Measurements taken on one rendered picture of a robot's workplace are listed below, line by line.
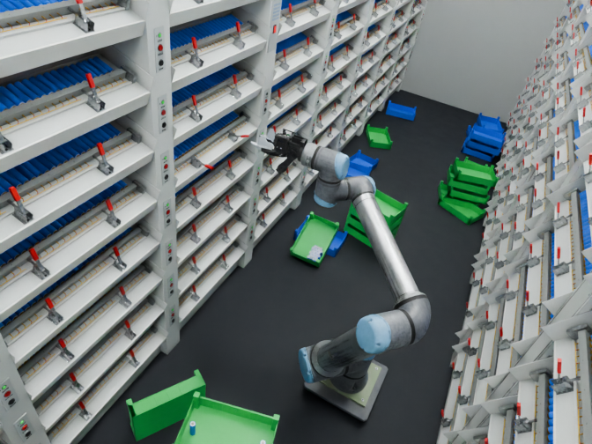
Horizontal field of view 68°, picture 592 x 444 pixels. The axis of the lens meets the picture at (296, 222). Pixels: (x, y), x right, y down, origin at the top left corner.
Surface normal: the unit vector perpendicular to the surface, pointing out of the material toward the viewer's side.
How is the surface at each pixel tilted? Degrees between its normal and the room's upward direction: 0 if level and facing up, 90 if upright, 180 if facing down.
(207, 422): 0
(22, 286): 19
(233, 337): 0
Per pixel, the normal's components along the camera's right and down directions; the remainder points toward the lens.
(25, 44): 0.43, -0.60
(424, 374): 0.15, -0.77
